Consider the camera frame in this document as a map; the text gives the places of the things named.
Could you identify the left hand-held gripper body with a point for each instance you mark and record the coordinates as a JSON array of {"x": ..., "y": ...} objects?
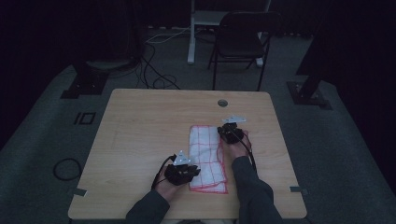
[{"x": 178, "y": 172}]

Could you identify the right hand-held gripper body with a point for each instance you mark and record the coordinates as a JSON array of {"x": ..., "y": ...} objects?
[{"x": 233, "y": 132}]

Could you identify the black folding chair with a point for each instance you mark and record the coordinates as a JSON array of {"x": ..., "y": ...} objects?
[{"x": 241, "y": 43}]

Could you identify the grey round floor base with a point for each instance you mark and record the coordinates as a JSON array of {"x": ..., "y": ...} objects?
[{"x": 109, "y": 64}]

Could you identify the grey tape piece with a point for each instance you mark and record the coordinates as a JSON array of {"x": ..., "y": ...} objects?
[
  {"x": 297, "y": 189},
  {"x": 80, "y": 192}
]

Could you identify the white desk frame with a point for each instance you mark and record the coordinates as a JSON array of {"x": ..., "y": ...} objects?
[{"x": 196, "y": 21}]

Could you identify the person's left hand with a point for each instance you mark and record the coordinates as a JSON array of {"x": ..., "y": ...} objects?
[{"x": 168, "y": 188}]

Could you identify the black stand base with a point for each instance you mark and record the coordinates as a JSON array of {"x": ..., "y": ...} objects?
[
  {"x": 88, "y": 84},
  {"x": 308, "y": 91}
]

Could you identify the person's right hand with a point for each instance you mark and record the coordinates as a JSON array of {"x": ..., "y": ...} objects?
[{"x": 238, "y": 149}]

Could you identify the grey table grommet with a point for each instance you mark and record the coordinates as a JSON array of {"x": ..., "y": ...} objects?
[{"x": 222, "y": 103}]

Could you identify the white cloth with red grid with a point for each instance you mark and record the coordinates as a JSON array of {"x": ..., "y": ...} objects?
[{"x": 207, "y": 155}]

